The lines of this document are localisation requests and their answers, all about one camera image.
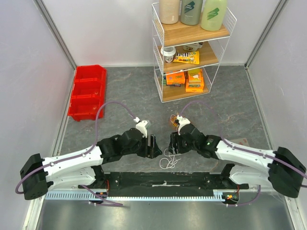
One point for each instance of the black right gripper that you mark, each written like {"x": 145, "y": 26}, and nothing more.
{"x": 177, "y": 143}

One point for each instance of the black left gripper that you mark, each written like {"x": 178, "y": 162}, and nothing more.
{"x": 152, "y": 151}

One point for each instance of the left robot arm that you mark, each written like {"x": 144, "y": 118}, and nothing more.
{"x": 84, "y": 167}

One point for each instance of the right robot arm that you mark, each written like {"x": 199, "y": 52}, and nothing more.
{"x": 277, "y": 169}

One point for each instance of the orange snack box right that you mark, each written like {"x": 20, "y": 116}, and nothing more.
{"x": 194, "y": 81}

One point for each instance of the orange snack box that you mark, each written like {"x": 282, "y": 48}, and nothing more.
{"x": 175, "y": 78}
{"x": 194, "y": 81}

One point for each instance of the orange snack box left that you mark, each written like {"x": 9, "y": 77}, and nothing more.
{"x": 175, "y": 78}

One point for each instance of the small card on table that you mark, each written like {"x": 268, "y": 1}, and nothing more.
{"x": 241, "y": 141}

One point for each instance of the red storage bin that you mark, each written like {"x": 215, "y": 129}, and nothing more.
{"x": 88, "y": 93}

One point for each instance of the yellow candy bag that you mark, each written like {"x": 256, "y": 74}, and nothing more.
{"x": 187, "y": 57}

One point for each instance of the coffee cup with lid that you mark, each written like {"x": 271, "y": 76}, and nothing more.
{"x": 168, "y": 53}

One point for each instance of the white brown snack pack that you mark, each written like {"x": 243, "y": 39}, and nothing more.
{"x": 193, "y": 47}

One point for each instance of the beige bottle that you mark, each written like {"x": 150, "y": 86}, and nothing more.
{"x": 169, "y": 11}

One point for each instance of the grey green bottle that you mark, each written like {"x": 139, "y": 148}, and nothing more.
{"x": 191, "y": 11}

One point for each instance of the light green bottle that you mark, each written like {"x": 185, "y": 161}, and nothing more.
{"x": 213, "y": 14}

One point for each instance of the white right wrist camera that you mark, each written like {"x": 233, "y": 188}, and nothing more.
{"x": 181, "y": 122}

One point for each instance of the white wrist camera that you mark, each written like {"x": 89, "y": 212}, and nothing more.
{"x": 181, "y": 122}
{"x": 142, "y": 126}

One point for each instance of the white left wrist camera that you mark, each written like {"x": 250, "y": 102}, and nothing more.
{"x": 142, "y": 126}

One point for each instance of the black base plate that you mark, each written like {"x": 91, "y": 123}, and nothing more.
{"x": 163, "y": 183}

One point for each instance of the slotted cable duct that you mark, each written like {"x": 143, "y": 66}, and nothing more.
{"x": 87, "y": 196}

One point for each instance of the white wire shelf rack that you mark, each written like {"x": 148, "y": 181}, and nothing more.
{"x": 177, "y": 35}

